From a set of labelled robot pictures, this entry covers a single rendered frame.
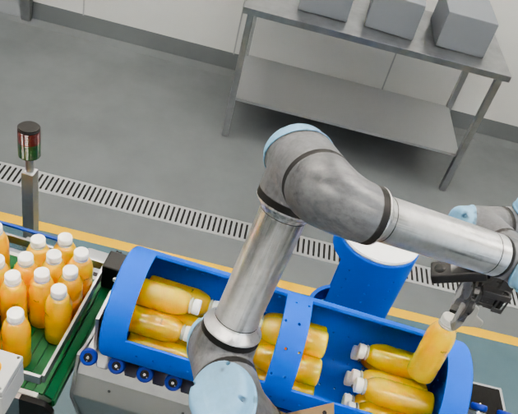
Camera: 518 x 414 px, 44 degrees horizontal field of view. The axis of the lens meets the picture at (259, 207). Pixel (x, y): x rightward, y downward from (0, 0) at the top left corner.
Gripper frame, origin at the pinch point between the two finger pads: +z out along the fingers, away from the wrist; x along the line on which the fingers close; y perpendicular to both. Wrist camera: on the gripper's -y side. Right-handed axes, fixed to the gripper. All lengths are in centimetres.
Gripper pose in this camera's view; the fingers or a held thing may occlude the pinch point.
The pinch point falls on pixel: (450, 318)
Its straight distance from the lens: 152.7
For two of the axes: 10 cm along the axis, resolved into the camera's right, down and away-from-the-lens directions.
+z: -2.1, 7.4, 6.4
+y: 9.6, 2.8, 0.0
